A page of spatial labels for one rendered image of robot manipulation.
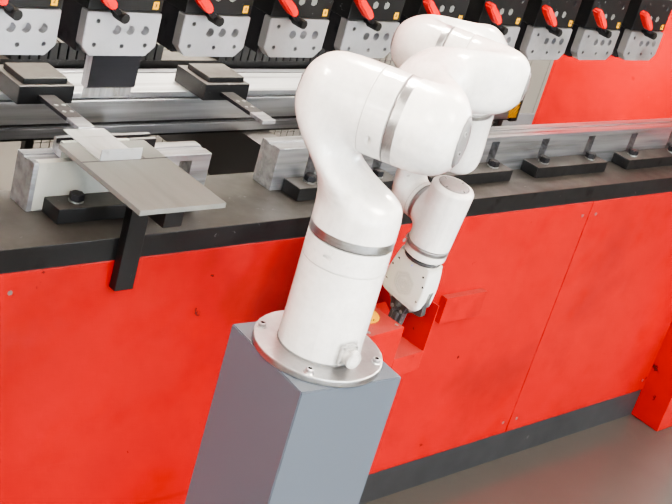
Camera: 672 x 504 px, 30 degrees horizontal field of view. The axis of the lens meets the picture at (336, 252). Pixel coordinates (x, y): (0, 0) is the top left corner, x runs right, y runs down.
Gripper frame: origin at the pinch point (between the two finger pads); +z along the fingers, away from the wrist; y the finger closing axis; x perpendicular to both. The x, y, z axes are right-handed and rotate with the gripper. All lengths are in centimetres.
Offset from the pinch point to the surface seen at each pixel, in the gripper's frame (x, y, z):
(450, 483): 70, -4, 80
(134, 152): -47, -35, -23
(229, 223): -25.5, -27.2, -9.1
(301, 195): -2.3, -31.1, -9.2
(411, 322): 4.4, 1.2, 1.6
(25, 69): -48, -69, -21
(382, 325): -8.8, 3.2, -2.7
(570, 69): 171, -78, 0
